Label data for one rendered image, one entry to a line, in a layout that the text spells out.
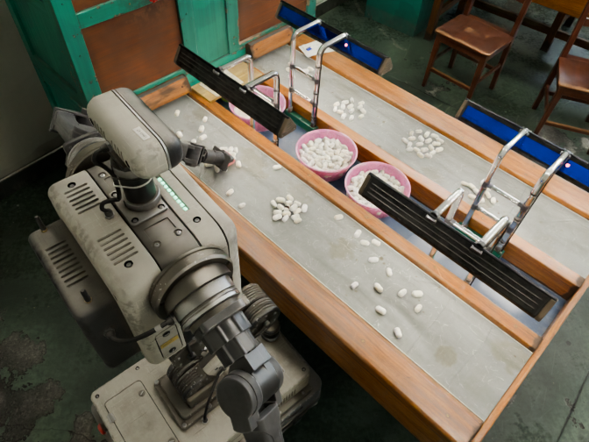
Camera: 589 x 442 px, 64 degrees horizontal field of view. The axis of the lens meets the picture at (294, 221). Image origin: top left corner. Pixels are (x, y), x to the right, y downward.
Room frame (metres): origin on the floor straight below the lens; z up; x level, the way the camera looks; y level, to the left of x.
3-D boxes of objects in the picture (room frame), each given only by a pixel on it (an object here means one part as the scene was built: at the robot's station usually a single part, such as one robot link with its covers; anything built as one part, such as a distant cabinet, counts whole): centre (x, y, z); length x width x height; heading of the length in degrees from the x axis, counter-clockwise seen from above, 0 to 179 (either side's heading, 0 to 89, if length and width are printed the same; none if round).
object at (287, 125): (1.49, 0.27, 1.08); 0.62 x 0.08 x 0.07; 48
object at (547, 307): (0.84, -0.45, 1.08); 0.62 x 0.08 x 0.07; 48
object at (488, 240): (0.89, -0.51, 0.90); 0.20 x 0.19 x 0.45; 48
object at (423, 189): (1.52, -0.35, 0.71); 1.81 x 0.05 x 0.11; 48
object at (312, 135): (1.51, -0.12, 0.72); 0.27 x 0.27 x 0.10
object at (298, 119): (1.84, -0.05, 0.90); 0.20 x 0.19 x 0.45; 48
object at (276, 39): (2.24, 0.18, 0.83); 0.30 x 0.06 x 0.07; 138
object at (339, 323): (0.99, 0.13, 0.67); 1.81 x 0.12 x 0.19; 48
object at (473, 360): (1.15, -0.01, 0.73); 1.81 x 0.30 x 0.02; 48
